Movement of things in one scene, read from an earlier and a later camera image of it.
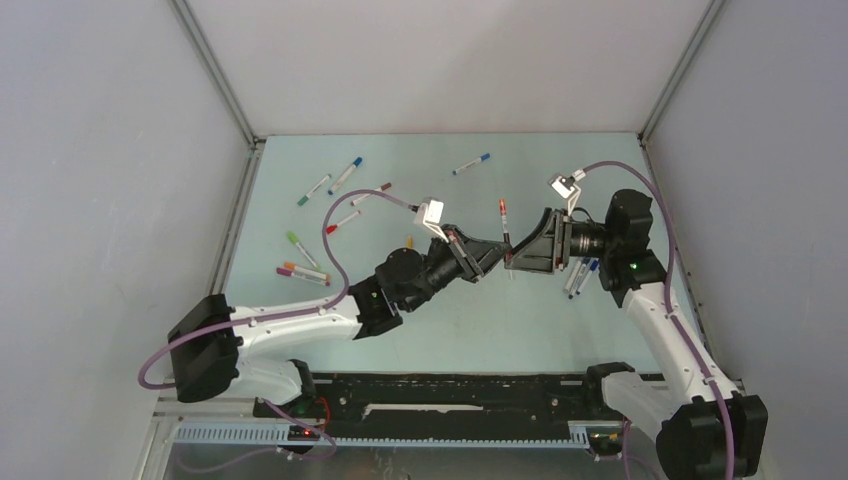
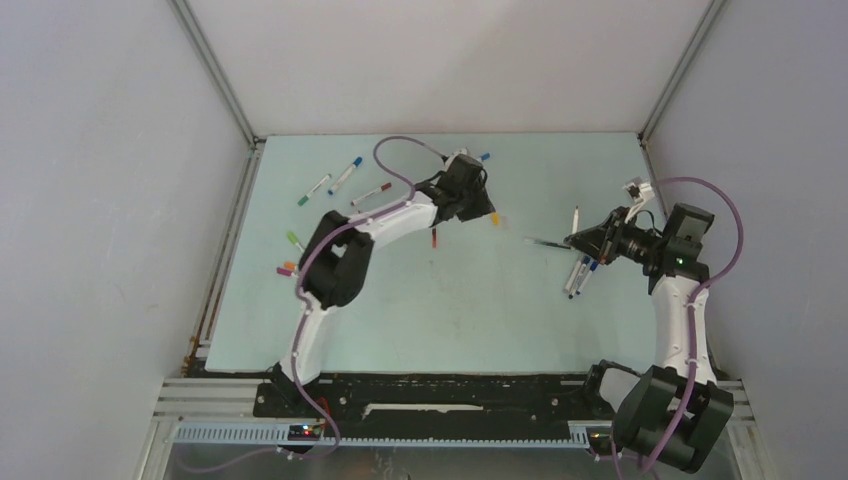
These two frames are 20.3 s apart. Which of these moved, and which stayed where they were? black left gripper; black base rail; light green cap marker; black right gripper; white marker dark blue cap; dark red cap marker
Moved: black left gripper; black right gripper
Stayed: light green cap marker; dark red cap marker; white marker dark blue cap; black base rail
